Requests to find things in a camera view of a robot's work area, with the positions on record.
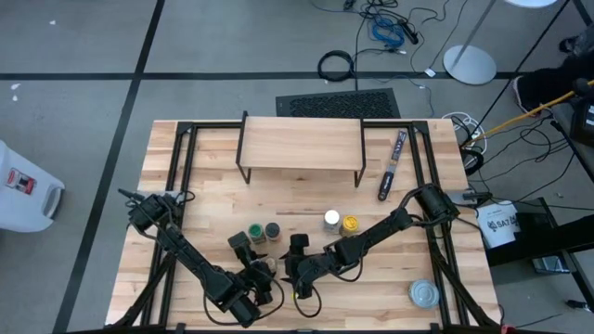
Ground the white-lid bagel seasoning jar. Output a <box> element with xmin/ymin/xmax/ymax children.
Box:
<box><xmin>323</xmin><ymin>209</ymin><xmax>342</xmax><ymax>235</ymax></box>

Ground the white coiled cable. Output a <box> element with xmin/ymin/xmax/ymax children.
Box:
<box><xmin>443</xmin><ymin>110</ymin><xmax>488</xmax><ymax>155</ymax></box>

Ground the yellow-lid chili onion bottle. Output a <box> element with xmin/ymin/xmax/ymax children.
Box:
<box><xmin>339</xmin><ymin>214</ymin><xmax>361</xmax><ymax>238</ymax></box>

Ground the white plastic bin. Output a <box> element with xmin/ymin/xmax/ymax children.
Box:
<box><xmin>0</xmin><ymin>140</ymin><xmax>66</xmax><ymax>234</ymax></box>

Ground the black side table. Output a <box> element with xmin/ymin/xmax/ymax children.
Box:
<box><xmin>482</xmin><ymin>197</ymin><xmax>594</xmax><ymax>279</ymax></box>

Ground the black chair base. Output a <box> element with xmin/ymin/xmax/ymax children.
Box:
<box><xmin>559</xmin><ymin>34</ymin><xmax>594</xmax><ymax>58</ymax></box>

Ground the yellow floor cable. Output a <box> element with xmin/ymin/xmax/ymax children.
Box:
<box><xmin>461</xmin><ymin>78</ymin><xmax>594</xmax><ymax>149</ymax></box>

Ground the black aluminium table frame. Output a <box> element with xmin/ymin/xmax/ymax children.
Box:
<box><xmin>109</xmin><ymin>119</ymin><xmax>505</xmax><ymax>334</ymax></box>

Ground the round silver tin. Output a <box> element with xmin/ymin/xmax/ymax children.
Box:
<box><xmin>407</xmin><ymin>278</ymin><xmax>441</xmax><ymax>310</ymax></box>

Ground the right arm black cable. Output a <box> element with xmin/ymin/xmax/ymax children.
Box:
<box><xmin>291</xmin><ymin>282</ymin><xmax>322</xmax><ymax>319</ymax></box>

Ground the green-lid oregano jar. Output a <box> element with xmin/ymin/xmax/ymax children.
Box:
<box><xmin>247</xmin><ymin>223</ymin><xmax>266</xmax><ymax>246</ymax></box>

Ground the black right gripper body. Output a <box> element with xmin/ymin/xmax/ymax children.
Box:
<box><xmin>282</xmin><ymin>252</ymin><xmax>333</xmax><ymax>285</ymax></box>

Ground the person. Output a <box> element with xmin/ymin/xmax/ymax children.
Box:
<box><xmin>511</xmin><ymin>54</ymin><xmax>594</xmax><ymax>116</ymax></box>

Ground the wooden shelf with black legs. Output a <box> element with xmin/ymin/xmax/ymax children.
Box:
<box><xmin>234</xmin><ymin>109</ymin><xmax>368</xmax><ymax>188</ymax></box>

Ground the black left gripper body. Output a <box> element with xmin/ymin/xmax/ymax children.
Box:
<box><xmin>245</xmin><ymin>266</ymin><xmax>279</xmax><ymax>305</ymax></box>

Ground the round-base standing table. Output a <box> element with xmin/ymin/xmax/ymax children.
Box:
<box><xmin>443</xmin><ymin>0</ymin><xmax>558</xmax><ymax>86</ymax></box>

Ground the blue cable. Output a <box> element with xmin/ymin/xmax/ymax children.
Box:
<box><xmin>370</xmin><ymin>17</ymin><xmax>406</xmax><ymax>48</ymax></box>

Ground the black perforated floor mat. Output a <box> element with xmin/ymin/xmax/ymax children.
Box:
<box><xmin>275</xmin><ymin>87</ymin><xmax>402</xmax><ymax>120</ymax></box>

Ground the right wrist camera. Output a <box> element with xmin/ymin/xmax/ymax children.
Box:
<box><xmin>289</xmin><ymin>233</ymin><xmax>311</xmax><ymax>255</ymax></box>

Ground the coiled black cable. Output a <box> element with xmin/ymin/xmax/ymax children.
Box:
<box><xmin>316</xmin><ymin>49</ymin><xmax>356</xmax><ymax>84</ymax></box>

